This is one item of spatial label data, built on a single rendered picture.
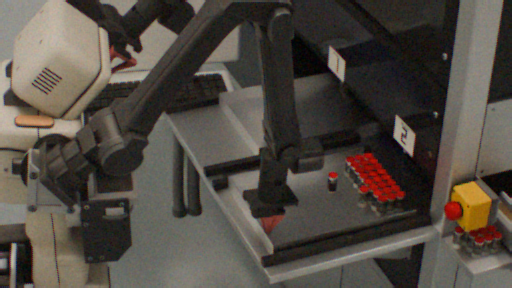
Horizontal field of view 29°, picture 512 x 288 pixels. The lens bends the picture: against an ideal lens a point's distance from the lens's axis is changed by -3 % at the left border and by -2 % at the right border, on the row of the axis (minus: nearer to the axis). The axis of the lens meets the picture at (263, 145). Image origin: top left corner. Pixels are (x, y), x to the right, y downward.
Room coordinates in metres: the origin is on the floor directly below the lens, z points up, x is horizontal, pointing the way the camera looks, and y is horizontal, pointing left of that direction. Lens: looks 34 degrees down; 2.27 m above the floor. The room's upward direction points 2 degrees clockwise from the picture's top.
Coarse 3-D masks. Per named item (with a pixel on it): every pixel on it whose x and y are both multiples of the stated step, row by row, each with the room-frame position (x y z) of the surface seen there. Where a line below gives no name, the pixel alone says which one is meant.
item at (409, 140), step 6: (396, 120) 1.93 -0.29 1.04; (396, 126) 1.93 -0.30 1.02; (396, 132) 1.92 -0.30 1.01; (402, 132) 1.90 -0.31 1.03; (408, 132) 1.88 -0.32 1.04; (396, 138) 1.92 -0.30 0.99; (402, 138) 1.90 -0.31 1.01; (408, 138) 1.88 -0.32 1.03; (402, 144) 1.89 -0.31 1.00; (408, 144) 1.87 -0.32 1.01; (408, 150) 1.87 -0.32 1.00
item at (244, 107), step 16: (304, 80) 2.31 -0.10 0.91; (320, 80) 2.33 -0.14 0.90; (336, 80) 2.35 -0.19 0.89; (224, 96) 2.22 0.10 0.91; (240, 96) 2.24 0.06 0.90; (256, 96) 2.25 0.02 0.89; (304, 96) 2.27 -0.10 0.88; (320, 96) 2.27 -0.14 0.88; (336, 96) 2.28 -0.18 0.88; (240, 112) 2.18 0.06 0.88; (256, 112) 2.18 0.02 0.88; (304, 112) 2.19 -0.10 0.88; (320, 112) 2.19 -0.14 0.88; (336, 112) 2.20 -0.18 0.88; (352, 112) 2.20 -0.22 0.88; (240, 128) 2.08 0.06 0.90; (256, 128) 2.11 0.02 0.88; (304, 128) 2.12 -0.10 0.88; (320, 128) 2.12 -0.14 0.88; (336, 128) 2.12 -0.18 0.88; (352, 128) 2.08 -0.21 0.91; (368, 128) 2.10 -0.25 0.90; (384, 128) 2.12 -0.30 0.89; (256, 144) 1.99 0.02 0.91
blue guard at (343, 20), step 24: (312, 0) 2.34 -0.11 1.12; (312, 24) 2.34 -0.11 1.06; (336, 24) 2.22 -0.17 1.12; (360, 24) 2.12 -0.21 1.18; (336, 48) 2.21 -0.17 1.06; (360, 48) 2.10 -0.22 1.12; (384, 48) 2.01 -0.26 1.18; (360, 72) 2.10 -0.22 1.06; (384, 72) 2.00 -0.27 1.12; (408, 72) 1.91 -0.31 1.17; (360, 96) 2.09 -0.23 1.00; (384, 96) 1.99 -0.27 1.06; (408, 96) 1.90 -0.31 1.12; (432, 96) 1.81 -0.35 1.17; (384, 120) 1.98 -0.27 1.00; (408, 120) 1.89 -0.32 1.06; (432, 120) 1.80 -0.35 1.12; (432, 144) 1.79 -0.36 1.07; (432, 168) 1.78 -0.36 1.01
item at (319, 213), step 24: (336, 168) 1.95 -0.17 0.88; (240, 192) 1.80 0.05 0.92; (312, 192) 1.86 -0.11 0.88; (336, 192) 1.86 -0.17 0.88; (288, 216) 1.77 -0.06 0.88; (312, 216) 1.77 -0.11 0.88; (336, 216) 1.77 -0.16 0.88; (360, 216) 1.78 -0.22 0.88; (408, 216) 1.75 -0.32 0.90; (264, 240) 1.67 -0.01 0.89; (288, 240) 1.69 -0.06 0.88; (312, 240) 1.66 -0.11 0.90
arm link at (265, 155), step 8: (264, 152) 1.69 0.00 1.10; (264, 160) 1.67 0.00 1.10; (272, 160) 1.66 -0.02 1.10; (296, 160) 1.69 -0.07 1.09; (264, 168) 1.67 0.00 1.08; (272, 168) 1.66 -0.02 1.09; (280, 168) 1.66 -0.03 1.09; (288, 168) 1.68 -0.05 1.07; (264, 176) 1.67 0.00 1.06; (272, 176) 1.66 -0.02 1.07; (280, 176) 1.66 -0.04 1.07
